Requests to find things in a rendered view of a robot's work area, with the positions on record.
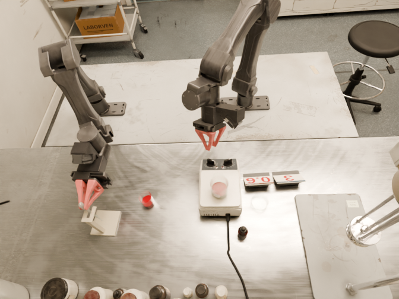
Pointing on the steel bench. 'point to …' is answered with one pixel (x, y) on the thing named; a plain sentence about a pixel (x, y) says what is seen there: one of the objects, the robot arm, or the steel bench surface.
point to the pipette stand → (101, 226)
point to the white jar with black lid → (59, 289)
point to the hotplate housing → (221, 207)
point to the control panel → (219, 165)
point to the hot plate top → (205, 201)
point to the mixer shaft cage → (370, 226)
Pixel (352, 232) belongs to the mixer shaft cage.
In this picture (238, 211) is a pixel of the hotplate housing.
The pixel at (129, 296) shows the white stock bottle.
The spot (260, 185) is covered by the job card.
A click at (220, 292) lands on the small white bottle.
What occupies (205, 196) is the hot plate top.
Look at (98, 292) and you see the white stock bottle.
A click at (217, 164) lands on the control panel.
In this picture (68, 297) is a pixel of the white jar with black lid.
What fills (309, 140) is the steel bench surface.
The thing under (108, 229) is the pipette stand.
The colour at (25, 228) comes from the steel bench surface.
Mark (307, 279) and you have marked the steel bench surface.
